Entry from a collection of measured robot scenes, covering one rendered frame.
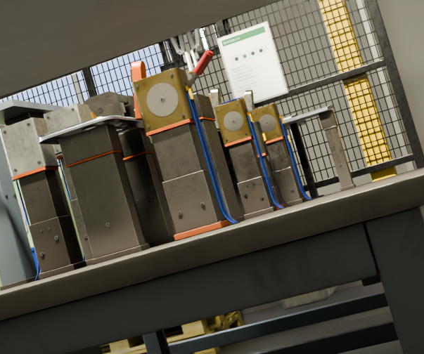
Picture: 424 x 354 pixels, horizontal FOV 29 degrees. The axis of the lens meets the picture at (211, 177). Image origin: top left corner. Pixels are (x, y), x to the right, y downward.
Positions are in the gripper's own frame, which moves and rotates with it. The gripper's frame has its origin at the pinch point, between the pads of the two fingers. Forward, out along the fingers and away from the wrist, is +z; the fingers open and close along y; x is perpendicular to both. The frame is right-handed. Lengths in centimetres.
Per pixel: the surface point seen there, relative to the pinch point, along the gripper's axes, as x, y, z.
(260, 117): -8.9, 19.6, 27.4
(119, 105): -46, -14, 15
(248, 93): -7.8, 17.7, 18.3
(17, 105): -86, -27, 14
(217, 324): 193, -77, 116
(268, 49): 54, 19, -6
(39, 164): -109, -14, 34
